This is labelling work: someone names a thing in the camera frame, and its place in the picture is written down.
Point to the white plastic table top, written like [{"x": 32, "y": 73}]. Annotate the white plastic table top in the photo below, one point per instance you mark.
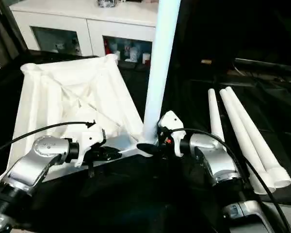
[{"x": 75, "y": 85}]

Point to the white plastic table leg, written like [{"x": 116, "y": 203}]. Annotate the white plastic table leg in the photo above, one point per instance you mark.
[
  {"x": 160, "y": 72},
  {"x": 215, "y": 114},
  {"x": 254, "y": 133},
  {"x": 240, "y": 133}
]

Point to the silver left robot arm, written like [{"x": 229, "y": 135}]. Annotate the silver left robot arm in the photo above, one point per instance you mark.
[{"x": 34, "y": 160}]

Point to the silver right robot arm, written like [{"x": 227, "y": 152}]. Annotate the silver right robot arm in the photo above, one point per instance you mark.
[{"x": 215, "y": 160}]

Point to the black work mat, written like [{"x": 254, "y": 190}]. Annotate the black work mat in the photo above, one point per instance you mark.
[{"x": 135, "y": 199}]

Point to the small white cup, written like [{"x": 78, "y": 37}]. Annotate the small white cup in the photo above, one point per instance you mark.
[{"x": 146, "y": 58}]

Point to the small gold label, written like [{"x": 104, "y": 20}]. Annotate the small gold label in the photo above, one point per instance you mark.
[{"x": 206, "y": 61}]

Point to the red bottle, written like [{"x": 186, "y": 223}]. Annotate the red bottle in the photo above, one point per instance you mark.
[{"x": 108, "y": 48}]

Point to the black cabinet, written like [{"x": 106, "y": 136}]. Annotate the black cabinet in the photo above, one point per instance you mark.
[{"x": 232, "y": 29}]

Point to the white glass-door cabinet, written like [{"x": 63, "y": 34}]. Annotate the white glass-door cabinet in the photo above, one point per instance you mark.
[{"x": 87, "y": 12}]

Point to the clear glass ornament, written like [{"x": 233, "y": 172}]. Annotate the clear glass ornament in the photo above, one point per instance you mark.
[{"x": 108, "y": 3}]

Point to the grey curtain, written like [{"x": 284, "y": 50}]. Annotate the grey curtain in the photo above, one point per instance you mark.
[{"x": 0, "y": 36}]

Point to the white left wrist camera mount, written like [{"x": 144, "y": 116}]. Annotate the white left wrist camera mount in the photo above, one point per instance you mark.
[{"x": 89, "y": 137}]

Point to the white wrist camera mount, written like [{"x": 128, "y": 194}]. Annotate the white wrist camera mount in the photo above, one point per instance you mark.
[
  {"x": 171, "y": 120},
  {"x": 89, "y": 137}
]

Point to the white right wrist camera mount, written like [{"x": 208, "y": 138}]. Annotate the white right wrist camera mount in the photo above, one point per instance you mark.
[{"x": 171, "y": 120}]

